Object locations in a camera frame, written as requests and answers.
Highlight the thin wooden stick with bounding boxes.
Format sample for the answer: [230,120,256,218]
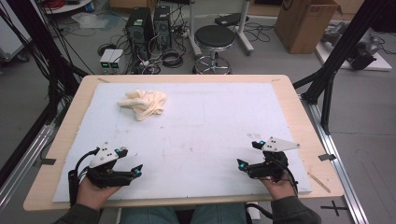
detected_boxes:
[307,172,332,194]

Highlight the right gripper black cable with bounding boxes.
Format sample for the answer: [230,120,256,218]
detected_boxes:
[274,159,300,198]

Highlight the white foam mat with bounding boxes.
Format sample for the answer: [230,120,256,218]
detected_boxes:
[51,82,313,203]

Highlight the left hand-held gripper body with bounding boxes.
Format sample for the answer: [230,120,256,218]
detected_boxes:
[85,142,134,189]

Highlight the black frame stand with cables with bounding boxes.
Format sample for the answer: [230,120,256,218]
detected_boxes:
[0,0,90,125]

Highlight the tangle of floor cables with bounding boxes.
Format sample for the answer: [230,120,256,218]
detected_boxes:
[130,46,185,75]

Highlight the brown cardboard box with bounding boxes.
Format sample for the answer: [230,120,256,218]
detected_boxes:
[274,0,343,55]

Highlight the person's right hand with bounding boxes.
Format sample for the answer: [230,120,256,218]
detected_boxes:
[261,178,298,202]

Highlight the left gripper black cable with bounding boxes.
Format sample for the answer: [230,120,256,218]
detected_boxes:
[68,147,101,206]

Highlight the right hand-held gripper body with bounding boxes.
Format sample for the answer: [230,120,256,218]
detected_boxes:
[247,135,301,182]

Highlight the aluminium rail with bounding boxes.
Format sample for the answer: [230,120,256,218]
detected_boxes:
[0,124,57,213]
[300,94,370,224]

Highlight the loose black floor cables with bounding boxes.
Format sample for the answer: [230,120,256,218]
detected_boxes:
[242,21,275,43]

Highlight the slim black computer tower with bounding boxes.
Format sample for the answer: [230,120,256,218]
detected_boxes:
[153,4,173,50]

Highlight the clear plastic sheet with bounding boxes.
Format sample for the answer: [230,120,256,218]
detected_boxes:
[71,12,110,30]

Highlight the black flat device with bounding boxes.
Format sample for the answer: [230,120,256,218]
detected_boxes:
[214,12,250,27]

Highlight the white power supply box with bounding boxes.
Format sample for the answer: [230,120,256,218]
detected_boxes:
[99,49,116,70]
[108,49,125,70]

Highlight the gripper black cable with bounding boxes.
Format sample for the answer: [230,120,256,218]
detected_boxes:
[274,159,300,198]
[68,147,101,206]

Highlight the white metal stand leg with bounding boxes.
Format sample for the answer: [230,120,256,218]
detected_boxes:
[237,0,255,55]

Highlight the person's right leg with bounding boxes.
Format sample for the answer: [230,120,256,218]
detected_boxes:
[190,203,247,224]

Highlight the cream printed cloth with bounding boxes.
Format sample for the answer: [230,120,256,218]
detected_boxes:
[117,89,167,122]

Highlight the white round table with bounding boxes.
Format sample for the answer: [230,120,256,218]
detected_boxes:
[43,0,94,15]

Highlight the white floor board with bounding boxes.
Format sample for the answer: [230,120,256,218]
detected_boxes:
[316,40,393,73]

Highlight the person's leg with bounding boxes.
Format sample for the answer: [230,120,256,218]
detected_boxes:
[190,203,247,224]
[120,204,177,224]

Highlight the black round stool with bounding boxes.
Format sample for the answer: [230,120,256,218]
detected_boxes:
[191,24,237,75]

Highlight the black machine part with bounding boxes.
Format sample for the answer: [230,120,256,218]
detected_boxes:
[349,41,377,71]

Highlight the person's left hand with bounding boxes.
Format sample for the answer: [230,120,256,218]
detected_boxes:
[76,177,121,211]

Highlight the black tape cross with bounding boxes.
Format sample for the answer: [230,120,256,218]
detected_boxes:
[320,200,348,217]

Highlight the large black computer tower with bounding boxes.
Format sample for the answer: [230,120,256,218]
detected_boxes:
[125,7,155,60]

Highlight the person's left leg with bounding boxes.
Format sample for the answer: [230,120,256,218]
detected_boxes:
[120,204,177,224]

